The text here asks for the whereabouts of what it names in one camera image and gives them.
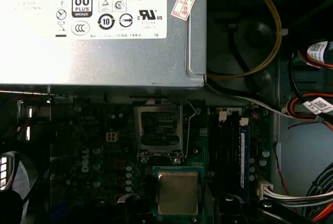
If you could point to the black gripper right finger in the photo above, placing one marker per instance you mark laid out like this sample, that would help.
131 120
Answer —
231 213

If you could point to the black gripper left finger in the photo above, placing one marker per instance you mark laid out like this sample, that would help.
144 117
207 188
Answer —
138 211

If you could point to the silver-topped CPU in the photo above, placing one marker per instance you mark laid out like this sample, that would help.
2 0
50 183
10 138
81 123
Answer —
178 192

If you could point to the CPU socket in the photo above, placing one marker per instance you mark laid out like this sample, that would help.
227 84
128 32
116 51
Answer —
144 179

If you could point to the blue RAM stick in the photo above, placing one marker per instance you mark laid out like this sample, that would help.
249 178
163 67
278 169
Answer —
244 156

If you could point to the black RAM slot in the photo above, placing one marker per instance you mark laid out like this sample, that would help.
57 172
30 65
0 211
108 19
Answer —
213 151
223 151
233 151

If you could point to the green Dell motherboard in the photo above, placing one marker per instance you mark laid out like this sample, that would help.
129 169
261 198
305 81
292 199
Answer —
122 141

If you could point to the thin metal locking lever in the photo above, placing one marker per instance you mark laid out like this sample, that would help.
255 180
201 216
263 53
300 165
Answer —
186 141

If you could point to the black open PC case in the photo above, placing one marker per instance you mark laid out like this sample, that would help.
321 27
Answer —
299 156

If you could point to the grey power supply unit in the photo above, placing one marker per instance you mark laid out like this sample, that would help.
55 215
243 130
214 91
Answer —
117 60

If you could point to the metal socket cover frame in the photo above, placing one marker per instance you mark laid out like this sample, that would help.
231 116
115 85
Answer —
138 128

